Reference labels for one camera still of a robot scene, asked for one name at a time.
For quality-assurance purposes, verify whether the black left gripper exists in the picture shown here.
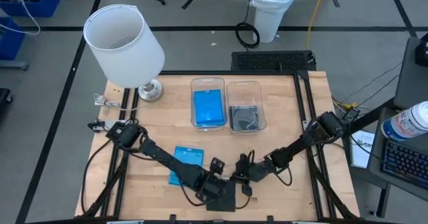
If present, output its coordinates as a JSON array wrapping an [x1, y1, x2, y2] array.
[[195, 156, 232, 205]]

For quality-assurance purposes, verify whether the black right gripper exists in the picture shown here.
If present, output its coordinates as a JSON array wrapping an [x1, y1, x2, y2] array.
[[231, 152, 274, 198]]

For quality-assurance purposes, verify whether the clear black jewel case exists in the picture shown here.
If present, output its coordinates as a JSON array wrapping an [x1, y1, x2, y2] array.
[[206, 180, 237, 213], [229, 105, 261, 132], [229, 107, 261, 132]]

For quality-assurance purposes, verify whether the blue jewel case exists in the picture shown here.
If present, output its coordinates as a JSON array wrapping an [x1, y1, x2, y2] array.
[[195, 120, 226, 128], [168, 145, 205, 187]]

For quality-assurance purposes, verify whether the clear plastic bin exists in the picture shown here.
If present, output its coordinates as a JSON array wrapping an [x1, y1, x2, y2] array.
[[190, 77, 229, 132], [226, 80, 268, 135]]

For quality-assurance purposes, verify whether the black perforated metal box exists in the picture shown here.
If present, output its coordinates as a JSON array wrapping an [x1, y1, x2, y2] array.
[[231, 50, 317, 73]]

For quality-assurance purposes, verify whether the white printed paper sign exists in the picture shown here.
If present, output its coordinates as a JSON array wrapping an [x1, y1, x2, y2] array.
[[349, 130, 376, 170]]

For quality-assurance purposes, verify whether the dark grey computer desk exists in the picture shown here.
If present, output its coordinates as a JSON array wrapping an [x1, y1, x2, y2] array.
[[347, 96, 428, 218]]

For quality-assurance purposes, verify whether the white shade table lamp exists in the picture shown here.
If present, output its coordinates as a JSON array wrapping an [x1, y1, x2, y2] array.
[[83, 4, 166, 103]]

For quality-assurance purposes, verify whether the black backlit keyboard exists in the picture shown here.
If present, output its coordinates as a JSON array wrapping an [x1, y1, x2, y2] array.
[[381, 139, 428, 190]]

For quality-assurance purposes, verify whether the white trash bin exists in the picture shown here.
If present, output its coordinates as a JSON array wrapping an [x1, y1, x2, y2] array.
[[249, 0, 299, 44]]

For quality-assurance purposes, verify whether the white wipes canister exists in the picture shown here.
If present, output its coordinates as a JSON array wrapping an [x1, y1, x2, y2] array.
[[381, 100, 428, 142]]

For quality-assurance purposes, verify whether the grey flat panel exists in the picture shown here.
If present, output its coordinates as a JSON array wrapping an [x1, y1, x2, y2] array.
[[393, 36, 428, 110]]

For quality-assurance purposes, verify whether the small black device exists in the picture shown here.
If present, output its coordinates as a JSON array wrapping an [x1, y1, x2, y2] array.
[[415, 32, 428, 68]]

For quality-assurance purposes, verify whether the blue storage bin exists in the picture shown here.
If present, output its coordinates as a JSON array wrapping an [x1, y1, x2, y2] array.
[[0, 16, 27, 61], [0, 0, 64, 17]]

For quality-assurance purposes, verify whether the black aluminium table frame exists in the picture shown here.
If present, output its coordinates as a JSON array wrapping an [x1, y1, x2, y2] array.
[[75, 69, 361, 224]]

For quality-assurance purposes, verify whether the thick black power cable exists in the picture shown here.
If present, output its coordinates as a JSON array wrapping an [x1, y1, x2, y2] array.
[[81, 137, 114, 215]]

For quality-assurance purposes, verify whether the white lamp power cord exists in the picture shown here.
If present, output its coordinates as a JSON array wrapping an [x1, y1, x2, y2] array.
[[93, 92, 140, 113]]

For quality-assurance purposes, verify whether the black coiled cable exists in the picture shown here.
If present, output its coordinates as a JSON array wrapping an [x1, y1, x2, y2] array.
[[235, 0, 261, 49]]

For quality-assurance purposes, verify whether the yellow cable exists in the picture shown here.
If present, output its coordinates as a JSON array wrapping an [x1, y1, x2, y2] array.
[[305, 0, 328, 51]]

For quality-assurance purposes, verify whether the thin white cable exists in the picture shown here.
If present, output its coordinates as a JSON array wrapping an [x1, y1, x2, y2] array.
[[0, 0, 41, 36]]

